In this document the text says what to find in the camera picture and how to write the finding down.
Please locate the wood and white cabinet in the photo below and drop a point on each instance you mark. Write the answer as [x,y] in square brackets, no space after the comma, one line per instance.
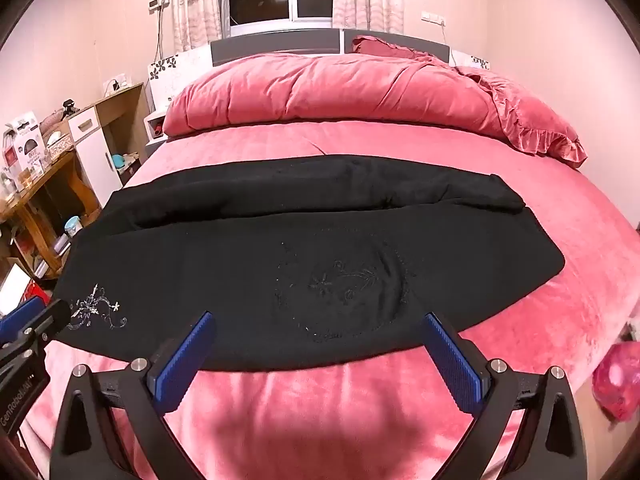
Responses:
[100,140]

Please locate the teal container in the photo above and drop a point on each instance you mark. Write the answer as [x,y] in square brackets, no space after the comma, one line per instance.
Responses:
[120,162]

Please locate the white and red box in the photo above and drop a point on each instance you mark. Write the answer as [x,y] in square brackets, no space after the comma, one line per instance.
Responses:
[25,140]

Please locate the grey headboard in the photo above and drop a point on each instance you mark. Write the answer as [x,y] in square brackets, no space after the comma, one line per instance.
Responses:
[280,47]

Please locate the wooden desk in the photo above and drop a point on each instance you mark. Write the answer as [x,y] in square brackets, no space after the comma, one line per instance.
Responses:
[35,200]

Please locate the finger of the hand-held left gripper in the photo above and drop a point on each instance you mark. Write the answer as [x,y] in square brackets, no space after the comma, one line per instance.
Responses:
[50,317]
[20,317]

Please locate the white wall socket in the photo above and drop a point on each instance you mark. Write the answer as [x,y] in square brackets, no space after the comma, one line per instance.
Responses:
[433,18]
[159,4]

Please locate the white power strip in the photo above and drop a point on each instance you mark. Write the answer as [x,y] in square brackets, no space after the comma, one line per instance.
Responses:
[117,84]

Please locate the pink bed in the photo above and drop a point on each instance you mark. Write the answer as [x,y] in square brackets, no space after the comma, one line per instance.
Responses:
[525,240]

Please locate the white nightstand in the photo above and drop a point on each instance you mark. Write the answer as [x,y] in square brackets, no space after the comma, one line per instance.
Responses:
[154,132]

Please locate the clear bottle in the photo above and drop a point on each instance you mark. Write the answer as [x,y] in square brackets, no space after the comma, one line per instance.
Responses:
[6,155]

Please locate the black embroidered pants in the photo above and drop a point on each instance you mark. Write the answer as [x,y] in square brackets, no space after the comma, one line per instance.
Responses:
[280,260]

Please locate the pink duvet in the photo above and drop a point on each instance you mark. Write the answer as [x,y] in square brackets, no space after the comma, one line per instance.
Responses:
[320,90]

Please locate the white and blue cup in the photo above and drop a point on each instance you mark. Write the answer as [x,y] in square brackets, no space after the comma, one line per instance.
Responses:
[73,226]

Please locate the dark red pillow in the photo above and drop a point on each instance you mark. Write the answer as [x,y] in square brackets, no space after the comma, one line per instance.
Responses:
[385,46]

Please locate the pink plastic bag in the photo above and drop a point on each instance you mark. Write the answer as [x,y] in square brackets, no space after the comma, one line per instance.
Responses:
[617,380]

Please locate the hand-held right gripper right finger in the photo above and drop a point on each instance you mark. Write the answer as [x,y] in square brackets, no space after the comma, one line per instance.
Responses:
[452,360]

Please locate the tissue box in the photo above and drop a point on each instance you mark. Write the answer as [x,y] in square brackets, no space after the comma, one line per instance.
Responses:
[59,145]

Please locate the white cardboard box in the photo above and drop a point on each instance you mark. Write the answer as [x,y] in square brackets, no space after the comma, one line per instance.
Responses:
[12,287]

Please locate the pink ruffled pillow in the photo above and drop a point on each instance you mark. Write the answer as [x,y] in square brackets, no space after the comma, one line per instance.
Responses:
[530,120]

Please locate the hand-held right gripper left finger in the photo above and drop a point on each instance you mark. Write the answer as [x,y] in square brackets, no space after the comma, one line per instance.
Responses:
[182,360]

